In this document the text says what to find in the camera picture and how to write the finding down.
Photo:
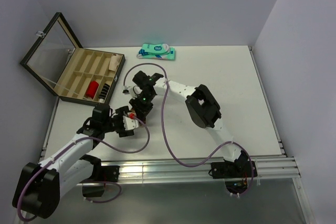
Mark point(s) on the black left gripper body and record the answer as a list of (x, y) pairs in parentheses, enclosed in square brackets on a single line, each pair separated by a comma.
[(117, 124)]

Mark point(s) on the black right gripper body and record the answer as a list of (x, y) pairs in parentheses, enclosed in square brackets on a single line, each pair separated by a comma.
[(144, 103)]

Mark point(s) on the brown striped sock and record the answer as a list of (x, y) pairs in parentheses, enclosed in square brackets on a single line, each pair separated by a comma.
[(138, 113)]

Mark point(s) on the black white striped sock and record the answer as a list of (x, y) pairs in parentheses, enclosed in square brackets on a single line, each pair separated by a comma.
[(103, 93)]

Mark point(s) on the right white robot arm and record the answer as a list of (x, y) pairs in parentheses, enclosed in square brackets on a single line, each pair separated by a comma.
[(204, 112)]

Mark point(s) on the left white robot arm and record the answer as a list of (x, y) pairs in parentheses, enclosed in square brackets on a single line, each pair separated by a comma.
[(42, 185)]

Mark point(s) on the mint green folded socks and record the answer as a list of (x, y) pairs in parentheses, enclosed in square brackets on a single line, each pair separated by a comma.
[(159, 51)]

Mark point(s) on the red rolled sock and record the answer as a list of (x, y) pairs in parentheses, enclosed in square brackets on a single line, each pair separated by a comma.
[(92, 89)]

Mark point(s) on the beige rolled sock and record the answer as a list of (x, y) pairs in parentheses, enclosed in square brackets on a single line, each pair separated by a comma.
[(114, 62)]

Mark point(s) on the black compartment box with lid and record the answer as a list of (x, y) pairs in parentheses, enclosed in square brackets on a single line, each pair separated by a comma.
[(65, 68)]

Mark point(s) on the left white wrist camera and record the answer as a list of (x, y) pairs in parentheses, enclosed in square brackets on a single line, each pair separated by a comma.
[(130, 123)]

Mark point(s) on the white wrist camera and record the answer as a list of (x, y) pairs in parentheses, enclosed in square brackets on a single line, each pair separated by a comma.
[(130, 123), (133, 91)]

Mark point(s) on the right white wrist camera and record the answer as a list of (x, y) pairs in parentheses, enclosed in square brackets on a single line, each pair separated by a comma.
[(133, 91)]

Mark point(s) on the aluminium mounting rail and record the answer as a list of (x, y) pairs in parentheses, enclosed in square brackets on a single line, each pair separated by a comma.
[(166, 192)]

